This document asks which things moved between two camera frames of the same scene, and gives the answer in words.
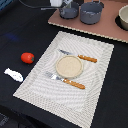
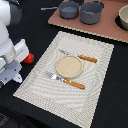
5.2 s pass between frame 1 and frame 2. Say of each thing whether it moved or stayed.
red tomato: stayed
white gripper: moved
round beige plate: stayed
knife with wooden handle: stayed
